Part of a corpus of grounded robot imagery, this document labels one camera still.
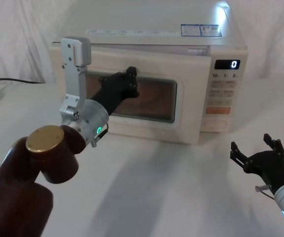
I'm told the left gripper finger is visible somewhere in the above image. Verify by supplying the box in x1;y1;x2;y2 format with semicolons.
99;70;131;83
125;66;139;92

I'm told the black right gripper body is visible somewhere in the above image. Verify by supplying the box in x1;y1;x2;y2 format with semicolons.
243;150;284;196

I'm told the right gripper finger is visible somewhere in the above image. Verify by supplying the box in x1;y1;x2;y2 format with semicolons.
263;133;284;159
229;141;250;171

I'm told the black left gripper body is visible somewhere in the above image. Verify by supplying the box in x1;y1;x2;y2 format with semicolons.
91;74;140;117

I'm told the cream oven door with window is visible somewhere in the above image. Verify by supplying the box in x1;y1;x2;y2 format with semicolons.
49;45;212;146

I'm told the long white sticker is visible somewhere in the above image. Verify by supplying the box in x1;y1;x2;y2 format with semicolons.
85;29;178;37

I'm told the cream microwave oven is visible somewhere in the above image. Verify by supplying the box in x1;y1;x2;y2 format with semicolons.
48;0;248;146

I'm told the oven control panel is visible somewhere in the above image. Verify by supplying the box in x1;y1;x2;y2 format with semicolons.
199;45;248;134

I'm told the blue bordered sticker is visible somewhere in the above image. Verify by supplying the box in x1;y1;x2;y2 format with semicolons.
180;23;202;37
200;24;223;38

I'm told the white table cloth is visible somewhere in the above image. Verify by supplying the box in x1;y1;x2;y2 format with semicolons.
0;79;284;237

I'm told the white curtain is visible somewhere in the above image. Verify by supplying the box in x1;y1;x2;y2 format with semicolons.
0;0;284;84

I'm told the right gripper cable with plug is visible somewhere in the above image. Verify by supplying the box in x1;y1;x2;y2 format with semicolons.
255;184;276;199

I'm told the gripper cable with plug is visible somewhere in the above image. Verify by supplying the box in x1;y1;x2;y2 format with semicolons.
255;184;276;199
90;122;109;148

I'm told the left gripper cable with plug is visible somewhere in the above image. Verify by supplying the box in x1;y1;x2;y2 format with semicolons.
90;122;109;148

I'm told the black power cable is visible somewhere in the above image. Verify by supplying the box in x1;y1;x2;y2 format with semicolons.
0;78;45;91

